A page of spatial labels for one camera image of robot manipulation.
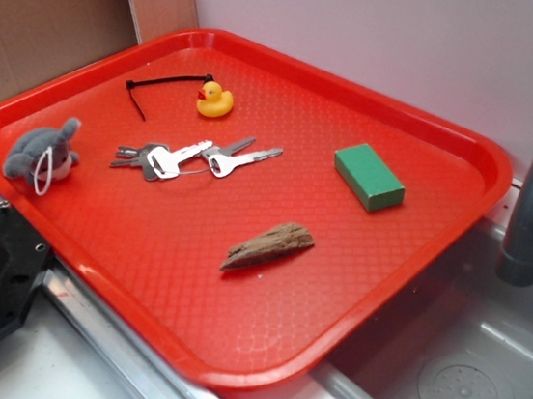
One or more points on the bunch of silver keys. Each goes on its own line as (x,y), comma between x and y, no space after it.
(158,163)

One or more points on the brown wood piece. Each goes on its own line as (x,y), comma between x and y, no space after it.
(278,242)

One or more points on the grey sink basin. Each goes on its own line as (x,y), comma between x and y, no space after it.
(455,332)

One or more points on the grey plush shark toy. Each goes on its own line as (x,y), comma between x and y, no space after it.
(43,156)

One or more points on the red plastic tray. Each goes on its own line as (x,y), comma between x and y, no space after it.
(152,250)

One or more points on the black zip tie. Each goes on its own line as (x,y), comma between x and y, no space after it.
(132,84)

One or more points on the yellow rubber duck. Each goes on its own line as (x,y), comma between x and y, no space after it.
(213,101)

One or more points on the green rectangular block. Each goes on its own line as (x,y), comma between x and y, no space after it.
(373,183)

